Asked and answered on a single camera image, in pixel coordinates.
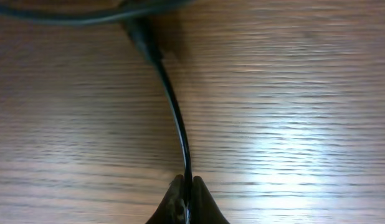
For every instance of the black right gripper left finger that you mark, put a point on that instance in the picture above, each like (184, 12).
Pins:
(172, 209)

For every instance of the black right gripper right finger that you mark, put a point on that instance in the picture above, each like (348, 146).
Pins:
(204, 209)

